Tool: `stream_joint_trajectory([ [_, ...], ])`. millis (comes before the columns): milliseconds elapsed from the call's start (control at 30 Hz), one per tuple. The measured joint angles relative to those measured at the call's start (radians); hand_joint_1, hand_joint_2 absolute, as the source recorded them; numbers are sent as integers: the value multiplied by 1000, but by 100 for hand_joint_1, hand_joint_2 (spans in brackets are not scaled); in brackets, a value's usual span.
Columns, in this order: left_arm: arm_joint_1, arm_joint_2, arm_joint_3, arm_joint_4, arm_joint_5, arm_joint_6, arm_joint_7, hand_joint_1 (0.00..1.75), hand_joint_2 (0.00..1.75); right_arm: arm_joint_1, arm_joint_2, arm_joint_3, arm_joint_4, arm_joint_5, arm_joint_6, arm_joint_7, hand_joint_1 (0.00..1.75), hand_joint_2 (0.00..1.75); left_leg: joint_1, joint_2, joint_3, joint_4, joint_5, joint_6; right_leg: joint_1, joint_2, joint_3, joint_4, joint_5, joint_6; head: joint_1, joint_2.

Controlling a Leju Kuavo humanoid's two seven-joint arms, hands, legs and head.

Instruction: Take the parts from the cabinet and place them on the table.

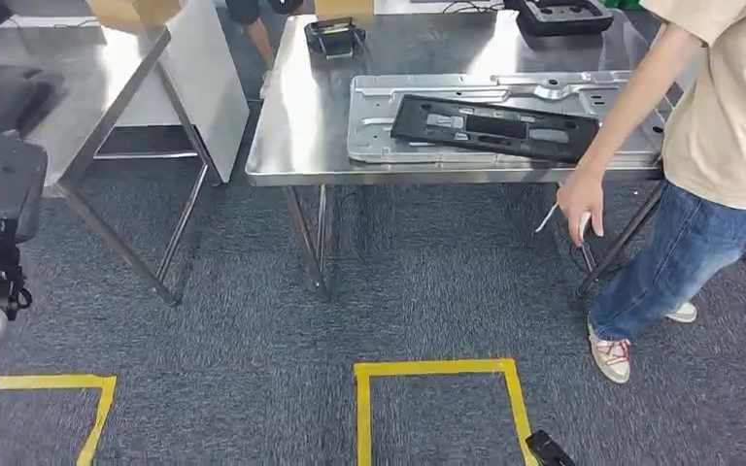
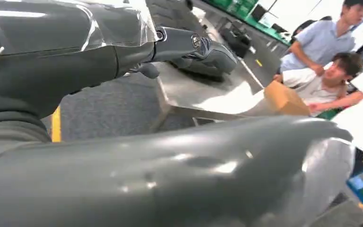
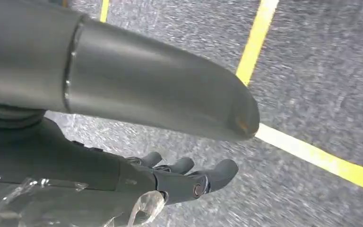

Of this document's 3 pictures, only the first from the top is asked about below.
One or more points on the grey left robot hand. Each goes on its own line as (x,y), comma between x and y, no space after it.
(6,180)

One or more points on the person's right hand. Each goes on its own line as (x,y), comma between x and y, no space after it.
(579,196)

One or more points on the white hand tool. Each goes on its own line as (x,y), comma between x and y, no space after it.
(545,220)

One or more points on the black plastic panel with cutouts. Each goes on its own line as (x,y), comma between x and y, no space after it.
(501,128)

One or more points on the steel table with slanted legs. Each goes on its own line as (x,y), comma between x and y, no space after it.
(90,77)

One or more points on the person's shoe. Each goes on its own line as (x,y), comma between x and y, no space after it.
(610,360)
(683,313)

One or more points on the black moulded tray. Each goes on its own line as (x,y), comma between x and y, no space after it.
(563,18)

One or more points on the pressed metal sheet part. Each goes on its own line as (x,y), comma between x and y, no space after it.
(379,141)

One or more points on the cardboard box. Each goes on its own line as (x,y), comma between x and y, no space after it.
(132,13)
(344,8)

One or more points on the black robot foot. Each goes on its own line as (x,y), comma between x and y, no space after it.
(548,450)

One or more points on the steel table with pressed sheet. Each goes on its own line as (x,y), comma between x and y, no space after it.
(308,103)

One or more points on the person in background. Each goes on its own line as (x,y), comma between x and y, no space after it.
(260,42)

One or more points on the small black device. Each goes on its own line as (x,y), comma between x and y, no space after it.
(334,37)

